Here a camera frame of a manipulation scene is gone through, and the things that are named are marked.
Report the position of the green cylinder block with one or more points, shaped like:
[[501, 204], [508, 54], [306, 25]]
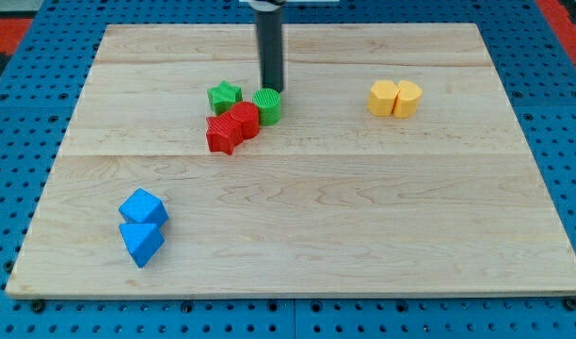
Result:
[[268, 102]]

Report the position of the red star block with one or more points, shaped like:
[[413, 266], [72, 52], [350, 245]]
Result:
[[223, 133]]

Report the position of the green star block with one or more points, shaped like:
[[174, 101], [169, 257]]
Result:
[[223, 96]]

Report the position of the red cylinder block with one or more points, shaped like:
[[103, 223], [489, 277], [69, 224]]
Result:
[[247, 114]]

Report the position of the light wooden board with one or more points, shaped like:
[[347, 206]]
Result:
[[330, 202]]

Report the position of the yellow hexagon block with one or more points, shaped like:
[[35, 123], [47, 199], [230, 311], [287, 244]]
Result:
[[382, 98]]

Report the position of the yellow rounded block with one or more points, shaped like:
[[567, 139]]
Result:
[[407, 99]]

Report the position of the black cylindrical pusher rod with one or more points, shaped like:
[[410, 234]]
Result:
[[268, 23]]

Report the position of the blue cube block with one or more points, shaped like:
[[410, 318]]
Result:
[[143, 207]]

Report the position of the blue triangle block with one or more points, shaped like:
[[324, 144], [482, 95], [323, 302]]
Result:
[[142, 241]]

